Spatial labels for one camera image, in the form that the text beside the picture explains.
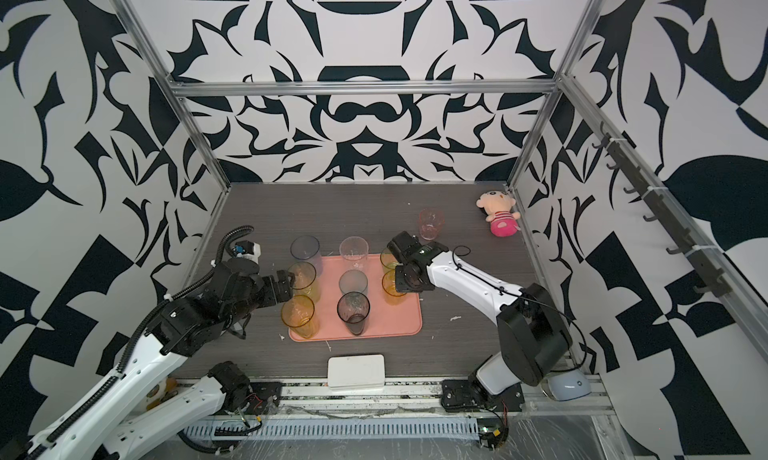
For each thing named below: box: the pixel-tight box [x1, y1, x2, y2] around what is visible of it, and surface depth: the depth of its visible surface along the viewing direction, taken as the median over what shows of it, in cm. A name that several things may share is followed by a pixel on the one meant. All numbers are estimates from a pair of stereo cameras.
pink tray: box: [288, 254, 423, 342], surface depth 87 cm
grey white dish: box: [540, 369, 592, 402], surface depth 70 cm
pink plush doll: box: [476, 190, 521, 238], surface depth 106 cm
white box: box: [328, 354, 386, 391], surface depth 76 cm
